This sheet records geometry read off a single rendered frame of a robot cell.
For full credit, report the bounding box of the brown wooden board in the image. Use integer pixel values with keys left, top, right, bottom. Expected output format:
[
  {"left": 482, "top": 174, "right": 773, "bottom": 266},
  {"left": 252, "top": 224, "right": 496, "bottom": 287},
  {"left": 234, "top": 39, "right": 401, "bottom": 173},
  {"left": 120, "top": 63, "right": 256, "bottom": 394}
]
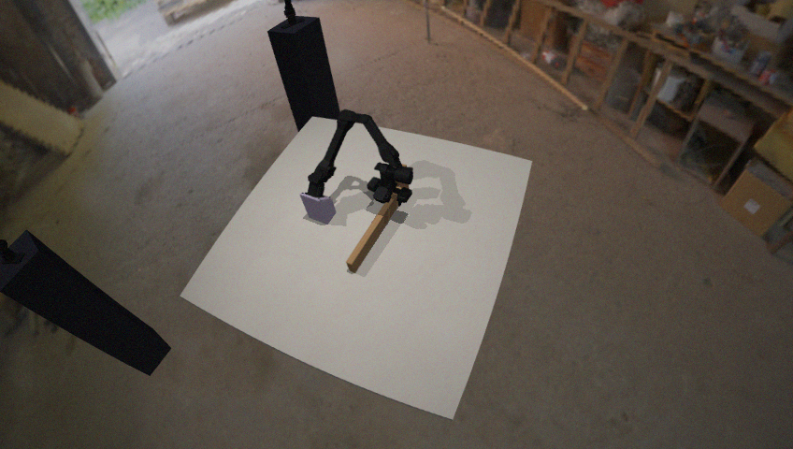
[{"left": 346, "top": 192, "right": 398, "bottom": 273}]

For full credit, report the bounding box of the wooden post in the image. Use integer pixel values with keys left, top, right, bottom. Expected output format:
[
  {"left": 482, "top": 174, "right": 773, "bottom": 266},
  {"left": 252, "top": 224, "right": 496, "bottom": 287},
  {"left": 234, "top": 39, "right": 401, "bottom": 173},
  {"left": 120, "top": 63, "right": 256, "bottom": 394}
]
[{"left": 396, "top": 164, "right": 409, "bottom": 188}]

